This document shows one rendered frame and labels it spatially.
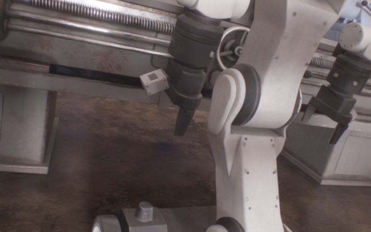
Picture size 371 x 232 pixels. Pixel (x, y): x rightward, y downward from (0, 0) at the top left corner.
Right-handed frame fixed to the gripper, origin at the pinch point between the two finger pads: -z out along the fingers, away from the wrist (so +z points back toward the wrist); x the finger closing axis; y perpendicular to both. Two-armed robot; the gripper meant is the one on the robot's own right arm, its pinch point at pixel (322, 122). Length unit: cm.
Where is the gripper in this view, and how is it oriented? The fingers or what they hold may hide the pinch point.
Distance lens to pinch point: 89.7
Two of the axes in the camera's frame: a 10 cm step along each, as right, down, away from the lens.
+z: 2.8, -8.7, -4.0
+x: -3.3, -4.8, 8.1
